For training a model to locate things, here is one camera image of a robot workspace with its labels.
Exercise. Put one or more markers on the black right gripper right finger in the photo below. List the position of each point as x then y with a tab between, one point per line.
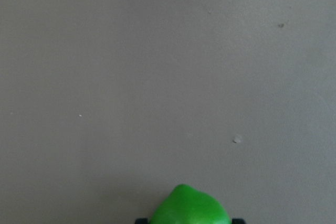
237	221

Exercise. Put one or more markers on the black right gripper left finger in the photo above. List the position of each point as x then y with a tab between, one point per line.
142	221

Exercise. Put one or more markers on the green lime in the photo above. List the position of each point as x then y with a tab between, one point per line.
186	204

